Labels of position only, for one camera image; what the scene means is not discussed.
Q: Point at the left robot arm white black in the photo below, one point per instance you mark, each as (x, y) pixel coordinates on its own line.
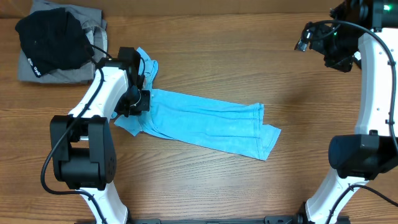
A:
(83, 153)

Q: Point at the folded black garment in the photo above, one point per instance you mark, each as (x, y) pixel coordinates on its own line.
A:
(53, 39)

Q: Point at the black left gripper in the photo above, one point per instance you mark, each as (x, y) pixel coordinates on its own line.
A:
(144, 104)

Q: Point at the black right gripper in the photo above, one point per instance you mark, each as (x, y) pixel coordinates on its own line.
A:
(343, 61)

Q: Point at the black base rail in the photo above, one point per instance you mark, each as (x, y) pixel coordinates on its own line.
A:
(266, 220)

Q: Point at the light blue t-shirt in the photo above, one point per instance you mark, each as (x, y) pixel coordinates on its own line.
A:
(220, 125)

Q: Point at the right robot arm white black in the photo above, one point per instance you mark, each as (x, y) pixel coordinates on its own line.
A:
(358, 158)

